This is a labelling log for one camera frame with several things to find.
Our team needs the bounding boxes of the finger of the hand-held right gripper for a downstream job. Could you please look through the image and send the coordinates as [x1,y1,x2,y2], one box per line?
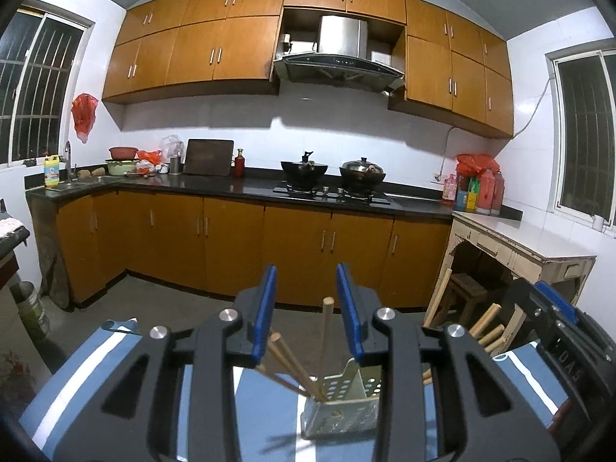
[500,278,554,350]
[532,281,585,333]

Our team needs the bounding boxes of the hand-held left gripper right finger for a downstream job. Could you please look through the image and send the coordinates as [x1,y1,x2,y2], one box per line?
[335,262,516,462]

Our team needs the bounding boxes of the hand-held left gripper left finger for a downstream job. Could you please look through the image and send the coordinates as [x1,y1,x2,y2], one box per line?
[99,264,279,462]

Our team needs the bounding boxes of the green perforated utensil holder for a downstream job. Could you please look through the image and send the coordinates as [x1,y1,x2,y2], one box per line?
[299,357,386,440]

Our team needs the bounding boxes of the wooden stool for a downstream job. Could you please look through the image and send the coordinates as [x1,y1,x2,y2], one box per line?
[447,273,490,326]

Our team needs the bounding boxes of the beige side table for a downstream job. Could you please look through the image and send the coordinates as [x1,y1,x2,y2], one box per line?
[442,209,598,343]

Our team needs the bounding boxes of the wooden lower kitchen cabinets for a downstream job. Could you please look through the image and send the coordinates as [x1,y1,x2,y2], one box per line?
[29,189,454,311]

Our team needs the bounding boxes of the wooden stick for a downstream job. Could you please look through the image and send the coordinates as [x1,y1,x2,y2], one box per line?
[423,269,454,329]

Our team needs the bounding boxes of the red plastic bottle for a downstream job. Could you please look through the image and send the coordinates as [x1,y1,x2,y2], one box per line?
[476,168,492,214]
[489,170,505,216]

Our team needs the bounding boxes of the gas stove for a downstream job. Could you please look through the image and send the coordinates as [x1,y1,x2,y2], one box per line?
[273,182,392,206]

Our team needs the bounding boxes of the black kitchen countertop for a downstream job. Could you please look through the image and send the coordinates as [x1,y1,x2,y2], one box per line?
[26,166,523,223]

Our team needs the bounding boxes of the black wok with glass lid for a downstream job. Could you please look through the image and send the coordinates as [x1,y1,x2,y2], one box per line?
[339,157,387,194]

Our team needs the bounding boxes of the large red plastic bag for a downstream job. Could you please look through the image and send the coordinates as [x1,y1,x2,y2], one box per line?
[455,153,497,180]

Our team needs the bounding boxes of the dark wooden cutting board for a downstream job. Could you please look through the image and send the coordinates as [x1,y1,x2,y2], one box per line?
[184,139,235,177]

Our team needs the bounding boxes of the sliding window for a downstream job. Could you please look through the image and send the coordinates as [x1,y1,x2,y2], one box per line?
[546,48,616,232]

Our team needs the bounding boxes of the clear plastic bag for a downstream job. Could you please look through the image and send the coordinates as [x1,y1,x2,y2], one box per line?
[160,134,185,159]

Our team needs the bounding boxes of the green basin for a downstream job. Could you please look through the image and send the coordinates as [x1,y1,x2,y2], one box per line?
[105,158,142,177]

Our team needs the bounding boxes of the blue white striped tablecloth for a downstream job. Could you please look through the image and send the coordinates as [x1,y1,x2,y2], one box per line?
[18,316,578,462]

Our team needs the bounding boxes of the steel sink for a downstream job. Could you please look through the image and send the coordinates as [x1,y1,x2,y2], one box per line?
[45,175,122,192]

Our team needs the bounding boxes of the grey green bucket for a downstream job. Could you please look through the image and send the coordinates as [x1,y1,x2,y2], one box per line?
[10,281,51,343]

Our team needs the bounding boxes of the metal faucet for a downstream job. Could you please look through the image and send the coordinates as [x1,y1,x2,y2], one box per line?
[64,141,78,182]

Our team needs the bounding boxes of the yellow detergent bottle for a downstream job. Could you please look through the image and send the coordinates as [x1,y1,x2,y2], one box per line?
[44,154,63,189]

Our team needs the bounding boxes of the dark side table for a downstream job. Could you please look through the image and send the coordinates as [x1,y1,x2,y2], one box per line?
[0,197,31,290]

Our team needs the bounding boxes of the steel range hood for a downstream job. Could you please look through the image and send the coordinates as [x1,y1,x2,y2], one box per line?
[273,15,405,94]

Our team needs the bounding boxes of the barred window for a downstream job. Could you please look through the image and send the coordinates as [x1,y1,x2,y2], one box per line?
[0,8,95,168]

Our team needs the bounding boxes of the white wall cable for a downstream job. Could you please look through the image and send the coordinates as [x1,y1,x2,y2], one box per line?
[434,76,552,182]

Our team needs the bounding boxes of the red plastic bag on wall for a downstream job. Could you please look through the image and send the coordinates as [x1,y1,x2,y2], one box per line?
[70,92,100,144]

